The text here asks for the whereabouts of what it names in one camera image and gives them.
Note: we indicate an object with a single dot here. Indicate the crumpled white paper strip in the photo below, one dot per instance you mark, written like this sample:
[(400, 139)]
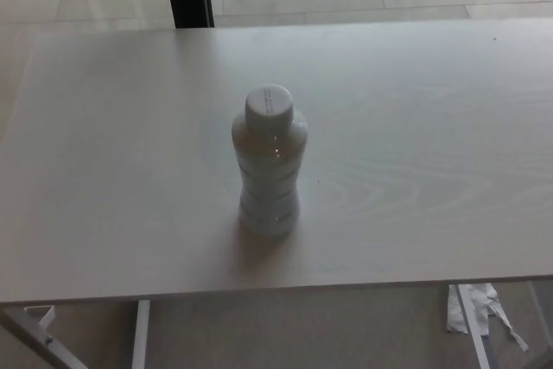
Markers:
[(455, 313)]

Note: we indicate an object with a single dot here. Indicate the white metal table bracket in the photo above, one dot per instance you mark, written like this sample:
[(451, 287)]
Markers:
[(43, 312)]

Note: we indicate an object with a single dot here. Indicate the grey diagonal table brace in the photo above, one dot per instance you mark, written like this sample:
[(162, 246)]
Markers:
[(39, 345)]

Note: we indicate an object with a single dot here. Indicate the white slanted table leg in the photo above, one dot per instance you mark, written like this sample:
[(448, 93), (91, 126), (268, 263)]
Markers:
[(475, 330)]

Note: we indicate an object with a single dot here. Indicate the translucent plastic bottle white cap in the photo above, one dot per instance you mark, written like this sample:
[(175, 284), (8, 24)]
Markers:
[(268, 170)]

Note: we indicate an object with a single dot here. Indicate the white upright table leg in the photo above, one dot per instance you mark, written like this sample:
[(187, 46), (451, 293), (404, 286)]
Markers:
[(141, 334)]

